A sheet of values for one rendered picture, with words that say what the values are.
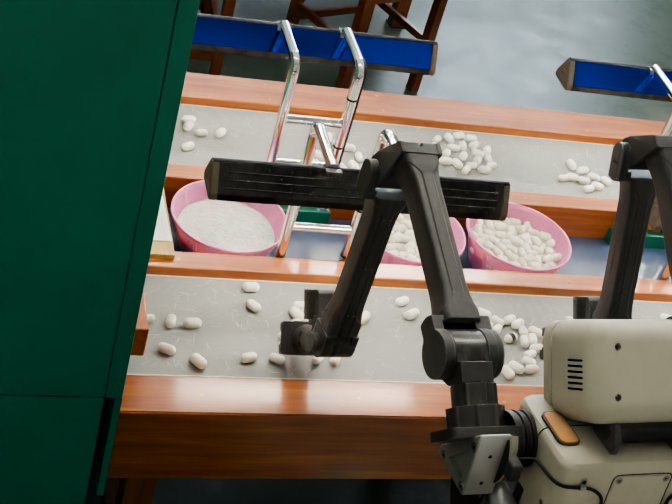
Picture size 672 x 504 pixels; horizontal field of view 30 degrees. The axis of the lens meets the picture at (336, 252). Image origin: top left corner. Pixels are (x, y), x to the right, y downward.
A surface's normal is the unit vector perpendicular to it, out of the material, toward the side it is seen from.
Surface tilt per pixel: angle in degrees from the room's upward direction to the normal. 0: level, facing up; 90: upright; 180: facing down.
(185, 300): 0
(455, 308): 20
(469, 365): 37
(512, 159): 0
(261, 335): 0
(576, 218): 90
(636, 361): 48
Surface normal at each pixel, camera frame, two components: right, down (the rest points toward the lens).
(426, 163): 0.37, -0.51
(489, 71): 0.24, -0.77
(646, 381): 0.35, -0.04
